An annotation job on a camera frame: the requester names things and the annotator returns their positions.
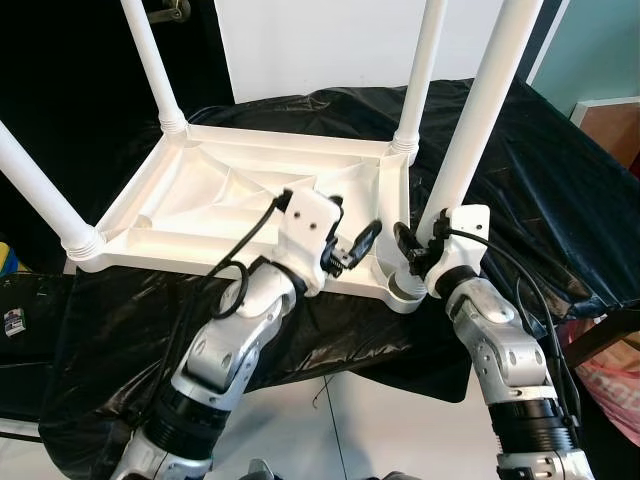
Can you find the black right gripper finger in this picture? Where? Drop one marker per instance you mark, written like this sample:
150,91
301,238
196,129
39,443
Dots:
408,243

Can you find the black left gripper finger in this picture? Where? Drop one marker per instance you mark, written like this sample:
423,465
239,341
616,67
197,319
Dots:
336,206
364,241

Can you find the white plastic children table top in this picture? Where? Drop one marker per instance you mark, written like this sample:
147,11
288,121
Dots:
200,190

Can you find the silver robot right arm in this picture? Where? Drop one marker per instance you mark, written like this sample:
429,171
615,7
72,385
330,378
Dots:
500,350

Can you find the black shiny table cloth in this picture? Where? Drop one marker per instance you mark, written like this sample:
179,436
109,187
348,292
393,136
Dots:
560,200

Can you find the brown wooden table leg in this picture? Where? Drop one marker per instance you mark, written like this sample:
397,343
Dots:
600,340

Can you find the brown cardboard box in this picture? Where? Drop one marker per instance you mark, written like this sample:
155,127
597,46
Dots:
610,130

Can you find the silver robot left leg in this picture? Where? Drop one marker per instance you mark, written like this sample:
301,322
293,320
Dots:
262,470

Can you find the pink plastic bag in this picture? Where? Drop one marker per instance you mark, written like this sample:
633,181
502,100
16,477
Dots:
615,395

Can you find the black bag with white label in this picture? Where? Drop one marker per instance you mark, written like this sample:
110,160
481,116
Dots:
30,350

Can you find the yellow blue foam mat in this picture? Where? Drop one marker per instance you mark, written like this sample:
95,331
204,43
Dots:
8,257

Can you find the black metal stand leg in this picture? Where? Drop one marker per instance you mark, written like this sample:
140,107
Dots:
22,435

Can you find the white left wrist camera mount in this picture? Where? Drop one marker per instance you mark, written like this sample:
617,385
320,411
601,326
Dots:
305,225

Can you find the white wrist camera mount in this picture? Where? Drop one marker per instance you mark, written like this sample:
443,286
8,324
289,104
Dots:
468,225
305,225

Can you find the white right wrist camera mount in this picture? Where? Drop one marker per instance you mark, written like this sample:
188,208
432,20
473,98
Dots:
468,225

